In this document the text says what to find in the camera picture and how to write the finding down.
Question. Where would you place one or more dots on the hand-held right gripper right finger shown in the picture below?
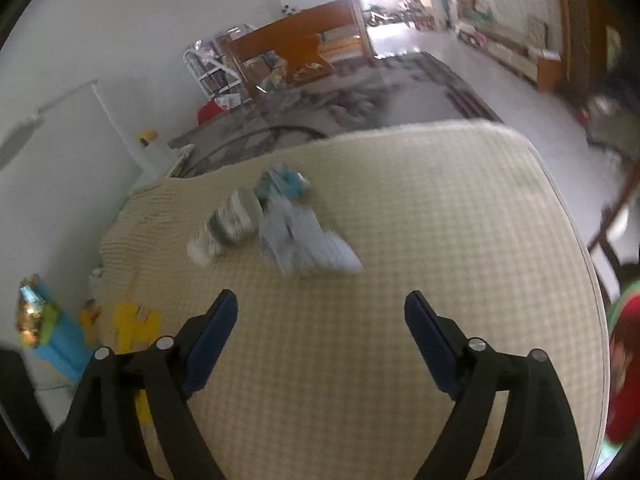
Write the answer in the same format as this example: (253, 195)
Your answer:
(430, 345)

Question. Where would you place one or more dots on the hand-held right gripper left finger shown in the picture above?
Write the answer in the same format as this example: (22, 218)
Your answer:
(215, 340)

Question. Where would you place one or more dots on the grey and white cloth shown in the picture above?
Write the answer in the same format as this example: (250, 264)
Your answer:
(230, 222)

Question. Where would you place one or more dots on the blue white packet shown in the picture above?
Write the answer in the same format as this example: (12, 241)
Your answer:
(285, 184)

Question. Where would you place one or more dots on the yellow cloth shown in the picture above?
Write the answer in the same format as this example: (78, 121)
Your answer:
(132, 325)

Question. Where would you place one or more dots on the beige checked tablecloth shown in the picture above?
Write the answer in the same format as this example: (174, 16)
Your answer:
(425, 210)

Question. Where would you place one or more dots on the blue phone stand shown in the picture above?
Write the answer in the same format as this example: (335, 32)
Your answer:
(62, 345)

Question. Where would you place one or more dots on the white bottle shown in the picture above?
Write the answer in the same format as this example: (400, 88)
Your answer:
(156, 157)

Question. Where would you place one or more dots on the red green garment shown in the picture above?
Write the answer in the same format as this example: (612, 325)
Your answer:
(625, 360)

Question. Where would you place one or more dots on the wooden chair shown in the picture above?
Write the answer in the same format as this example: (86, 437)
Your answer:
(607, 240)

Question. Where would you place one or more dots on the yellow round object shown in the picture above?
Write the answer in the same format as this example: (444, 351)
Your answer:
(148, 136)

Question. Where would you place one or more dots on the red container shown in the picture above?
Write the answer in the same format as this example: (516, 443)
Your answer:
(210, 112)

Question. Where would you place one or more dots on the grey patterned rug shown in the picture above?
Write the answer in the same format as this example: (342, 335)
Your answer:
(380, 90)

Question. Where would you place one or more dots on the wooden side cabinet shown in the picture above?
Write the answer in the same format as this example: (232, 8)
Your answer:
(550, 72)

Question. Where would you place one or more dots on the wooden bench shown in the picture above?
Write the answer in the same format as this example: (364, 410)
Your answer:
(300, 30)

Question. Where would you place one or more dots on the small bicycle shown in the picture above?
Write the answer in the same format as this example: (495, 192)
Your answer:
(380, 17)

